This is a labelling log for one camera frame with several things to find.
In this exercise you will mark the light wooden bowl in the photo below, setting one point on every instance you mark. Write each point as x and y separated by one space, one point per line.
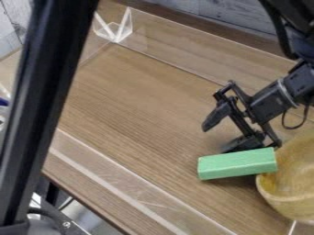
287 189

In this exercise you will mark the green rectangular block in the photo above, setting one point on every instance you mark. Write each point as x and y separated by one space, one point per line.
237 164

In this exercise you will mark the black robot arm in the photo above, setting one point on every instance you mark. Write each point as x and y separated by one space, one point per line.
52 49

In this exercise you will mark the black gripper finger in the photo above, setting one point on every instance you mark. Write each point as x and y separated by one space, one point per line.
243 143
221 112

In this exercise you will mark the clear acrylic tray wall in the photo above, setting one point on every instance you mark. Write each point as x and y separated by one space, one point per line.
128 136

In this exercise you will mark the blue object at left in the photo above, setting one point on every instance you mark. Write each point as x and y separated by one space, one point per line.
3 102

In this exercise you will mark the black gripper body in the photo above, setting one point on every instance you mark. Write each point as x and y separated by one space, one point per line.
233 95

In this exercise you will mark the metal base plate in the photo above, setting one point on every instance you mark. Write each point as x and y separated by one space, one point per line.
62 222

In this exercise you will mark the black table leg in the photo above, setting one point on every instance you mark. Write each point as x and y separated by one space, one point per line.
52 194

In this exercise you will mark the clear acrylic corner bracket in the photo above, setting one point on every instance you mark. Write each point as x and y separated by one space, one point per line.
114 32

